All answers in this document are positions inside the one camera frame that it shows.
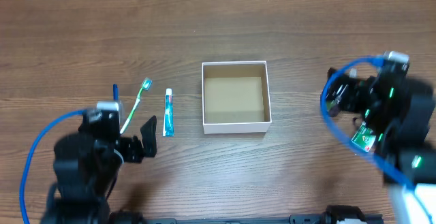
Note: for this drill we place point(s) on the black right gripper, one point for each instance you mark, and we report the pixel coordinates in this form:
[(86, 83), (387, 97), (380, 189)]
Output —
[(352, 87)]

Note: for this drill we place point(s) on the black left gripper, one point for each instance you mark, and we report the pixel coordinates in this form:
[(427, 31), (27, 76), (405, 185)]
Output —
[(149, 141)]

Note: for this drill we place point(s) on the blue toothpaste tube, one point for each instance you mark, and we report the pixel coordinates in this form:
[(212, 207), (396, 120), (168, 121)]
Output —
[(168, 126)]

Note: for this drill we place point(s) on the green white packet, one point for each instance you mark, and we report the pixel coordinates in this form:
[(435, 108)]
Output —
[(364, 138)]

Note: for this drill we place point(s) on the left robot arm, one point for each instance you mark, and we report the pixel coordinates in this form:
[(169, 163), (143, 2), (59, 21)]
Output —
[(87, 164)]

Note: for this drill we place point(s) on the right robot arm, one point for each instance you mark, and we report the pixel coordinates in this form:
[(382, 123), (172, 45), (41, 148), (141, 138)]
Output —
[(385, 120)]

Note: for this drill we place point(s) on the green white toothbrush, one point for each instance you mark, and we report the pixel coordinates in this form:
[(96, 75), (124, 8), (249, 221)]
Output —
[(145, 86)]

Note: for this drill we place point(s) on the blue disposable razor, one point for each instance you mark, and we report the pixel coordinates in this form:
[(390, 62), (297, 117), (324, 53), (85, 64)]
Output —
[(115, 92)]

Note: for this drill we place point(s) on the white cardboard box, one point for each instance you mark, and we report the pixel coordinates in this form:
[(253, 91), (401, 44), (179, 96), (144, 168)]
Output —
[(235, 97)]

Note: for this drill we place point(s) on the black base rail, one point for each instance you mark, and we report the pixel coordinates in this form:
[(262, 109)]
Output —
[(332, 214)]

